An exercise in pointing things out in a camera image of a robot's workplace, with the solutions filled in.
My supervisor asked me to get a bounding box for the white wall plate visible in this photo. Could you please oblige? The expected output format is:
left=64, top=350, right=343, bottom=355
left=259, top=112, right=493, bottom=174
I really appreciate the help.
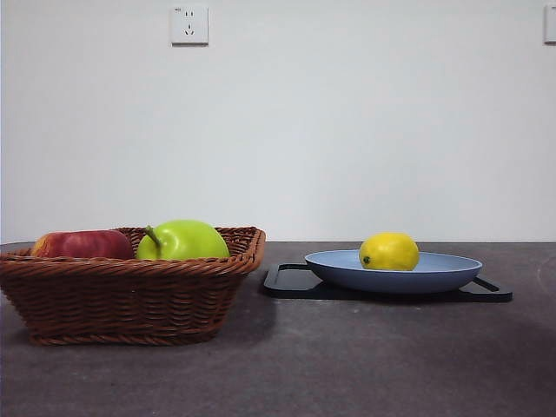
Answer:
left=544, top=5, right=556, bottom=45

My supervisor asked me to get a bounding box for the green apple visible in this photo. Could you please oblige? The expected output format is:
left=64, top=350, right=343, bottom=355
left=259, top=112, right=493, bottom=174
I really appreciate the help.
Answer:
left=136, top=219, right=230, bottom=261

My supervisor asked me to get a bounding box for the yellow lemon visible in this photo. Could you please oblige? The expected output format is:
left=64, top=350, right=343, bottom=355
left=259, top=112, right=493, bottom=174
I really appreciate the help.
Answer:
left=358, top=232, right=420, bottom=272

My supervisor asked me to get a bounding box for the red apple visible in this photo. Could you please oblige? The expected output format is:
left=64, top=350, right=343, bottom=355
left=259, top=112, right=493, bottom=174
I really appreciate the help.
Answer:
left=30, top=229, right=135, bottom=261

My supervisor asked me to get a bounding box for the blue round plate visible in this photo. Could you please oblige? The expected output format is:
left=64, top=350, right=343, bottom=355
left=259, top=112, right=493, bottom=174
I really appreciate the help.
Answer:
left=303, top=249, right=482, bottom=295

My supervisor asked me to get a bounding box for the brown wicker basket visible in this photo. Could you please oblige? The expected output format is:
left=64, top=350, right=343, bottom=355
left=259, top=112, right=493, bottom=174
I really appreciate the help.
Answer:
left=0, top=225, right=267, bottom=348

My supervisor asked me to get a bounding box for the black flat tray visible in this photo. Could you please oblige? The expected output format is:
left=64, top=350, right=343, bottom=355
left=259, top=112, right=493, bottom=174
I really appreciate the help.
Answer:
left=261, top=262, right=514, bottom=303

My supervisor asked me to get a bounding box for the white wall socket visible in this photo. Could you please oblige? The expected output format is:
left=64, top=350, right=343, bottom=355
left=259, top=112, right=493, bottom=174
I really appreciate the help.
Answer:
left=169, top=5, right=210, bottom=48

